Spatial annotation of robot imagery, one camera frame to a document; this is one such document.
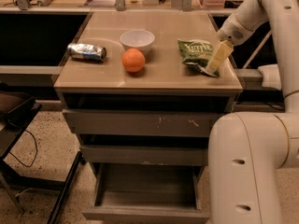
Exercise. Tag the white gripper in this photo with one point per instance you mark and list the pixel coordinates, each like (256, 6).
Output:
(232, 30)

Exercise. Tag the green jalapeno chip bag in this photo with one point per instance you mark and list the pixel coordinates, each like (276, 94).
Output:
(196, 54)

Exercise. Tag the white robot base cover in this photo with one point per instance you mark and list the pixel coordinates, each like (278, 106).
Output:
(271, 76)

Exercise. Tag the grey three-drawer cabinet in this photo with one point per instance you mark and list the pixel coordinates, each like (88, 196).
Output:
(165, 84)

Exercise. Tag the grey top drawer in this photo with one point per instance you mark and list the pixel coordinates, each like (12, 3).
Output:
(140, 123)

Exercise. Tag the grey middle drawer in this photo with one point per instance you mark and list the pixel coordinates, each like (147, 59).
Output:
(146, 155)

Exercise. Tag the grey open bottom drawer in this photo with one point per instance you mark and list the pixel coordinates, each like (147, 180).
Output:
(146, 193)

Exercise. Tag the white bowl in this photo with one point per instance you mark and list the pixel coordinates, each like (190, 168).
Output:
(138, 39)

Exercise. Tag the orange fruit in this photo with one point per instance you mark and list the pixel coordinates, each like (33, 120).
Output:
(133, 60)

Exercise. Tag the crushed silver soda can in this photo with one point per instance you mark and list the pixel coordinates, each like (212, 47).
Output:
(87, 52)

